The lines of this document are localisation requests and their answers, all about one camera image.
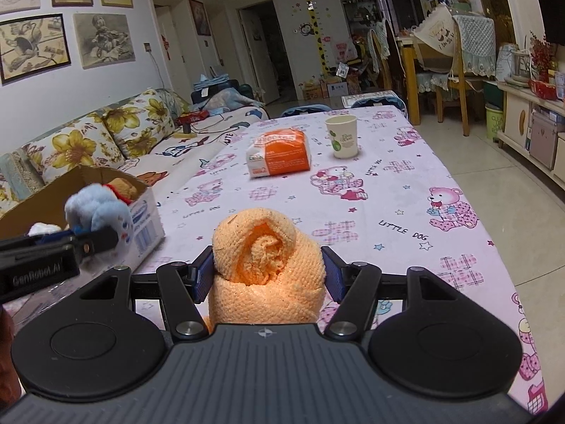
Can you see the yellow floral sofa cushion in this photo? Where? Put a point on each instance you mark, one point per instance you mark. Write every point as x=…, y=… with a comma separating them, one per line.
x=75, y=150
x=137, y=123

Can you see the wooden chair with lace cover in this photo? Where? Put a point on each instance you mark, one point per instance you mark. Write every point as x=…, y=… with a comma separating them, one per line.
x=474, y=44

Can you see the person's left forearm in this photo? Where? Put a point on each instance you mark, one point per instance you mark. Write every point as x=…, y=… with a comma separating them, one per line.
x=6, y=353

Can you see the black framed monkey drawing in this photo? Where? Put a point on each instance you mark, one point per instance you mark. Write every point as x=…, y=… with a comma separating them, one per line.
x=33, y=48

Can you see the pile of blue clothes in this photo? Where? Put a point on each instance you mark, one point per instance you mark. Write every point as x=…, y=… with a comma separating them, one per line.
x=229, y=97

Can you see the sofa with cartoon cover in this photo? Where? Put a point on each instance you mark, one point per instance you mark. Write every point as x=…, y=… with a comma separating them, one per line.
x=176, y=150

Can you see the black television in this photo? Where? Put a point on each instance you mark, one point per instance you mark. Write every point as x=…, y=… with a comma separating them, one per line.
x=549, y=0

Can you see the orange white tissue pack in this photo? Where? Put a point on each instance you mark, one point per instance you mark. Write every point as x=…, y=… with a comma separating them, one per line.
x=282, y=157

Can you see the pink printed tablecloth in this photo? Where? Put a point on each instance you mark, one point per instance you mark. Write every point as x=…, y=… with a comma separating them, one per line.
x=397, y=212

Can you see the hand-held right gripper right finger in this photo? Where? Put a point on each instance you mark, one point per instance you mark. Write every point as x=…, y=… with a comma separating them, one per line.
x=333, y=274

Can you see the cardboard box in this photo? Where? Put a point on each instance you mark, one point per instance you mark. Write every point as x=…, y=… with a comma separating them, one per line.
x=145, y=225

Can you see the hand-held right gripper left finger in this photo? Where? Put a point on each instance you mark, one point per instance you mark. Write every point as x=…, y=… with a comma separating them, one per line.
x=204, y=274

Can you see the cream cloth bag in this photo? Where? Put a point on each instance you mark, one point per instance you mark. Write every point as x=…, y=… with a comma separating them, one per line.
x=435, y=31

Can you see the pencil sketch of child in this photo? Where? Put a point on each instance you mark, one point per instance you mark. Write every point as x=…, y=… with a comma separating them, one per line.
x=103, y=39

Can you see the blue cushioned stool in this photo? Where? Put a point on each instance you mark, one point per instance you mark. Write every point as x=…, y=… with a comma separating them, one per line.
x=307, y=109
x=379, y=102

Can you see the green waste bin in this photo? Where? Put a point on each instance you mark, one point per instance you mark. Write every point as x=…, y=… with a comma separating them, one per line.
x=494, y=121

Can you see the brown teddy bear red shirt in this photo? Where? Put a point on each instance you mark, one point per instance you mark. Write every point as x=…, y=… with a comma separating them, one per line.
x=121, y=190

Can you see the giraffe height chart sticker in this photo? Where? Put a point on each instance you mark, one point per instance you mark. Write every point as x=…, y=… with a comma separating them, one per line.
x=314, y=22

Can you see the light blue plush toy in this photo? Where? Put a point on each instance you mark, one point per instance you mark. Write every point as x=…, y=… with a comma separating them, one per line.
x=88, y=205

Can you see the red flower bouquet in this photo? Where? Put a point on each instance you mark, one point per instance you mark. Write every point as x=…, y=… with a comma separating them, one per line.
x=539, y=53

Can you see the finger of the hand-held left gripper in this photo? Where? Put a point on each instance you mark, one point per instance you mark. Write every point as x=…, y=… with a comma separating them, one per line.
x=99, y=238

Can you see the framed portrait picture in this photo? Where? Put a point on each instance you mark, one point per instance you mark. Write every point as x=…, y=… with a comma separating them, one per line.
x=199, y=17

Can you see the white paper cup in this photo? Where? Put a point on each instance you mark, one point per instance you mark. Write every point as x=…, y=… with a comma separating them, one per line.
x=342, y=139

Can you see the cream television cabinet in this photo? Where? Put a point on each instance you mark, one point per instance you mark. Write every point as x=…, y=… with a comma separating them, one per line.
x=514, y=119

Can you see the grey lace cushion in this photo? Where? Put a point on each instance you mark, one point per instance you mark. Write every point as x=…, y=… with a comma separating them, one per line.
x=17, y=172

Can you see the wooden dining table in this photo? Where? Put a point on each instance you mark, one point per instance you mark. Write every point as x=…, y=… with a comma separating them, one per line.
x=410, y=79

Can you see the grey case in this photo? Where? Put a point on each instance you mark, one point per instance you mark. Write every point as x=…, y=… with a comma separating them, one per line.
x=545, y=139

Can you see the white plastic bag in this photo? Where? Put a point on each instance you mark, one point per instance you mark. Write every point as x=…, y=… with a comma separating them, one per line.
x=345, y=51

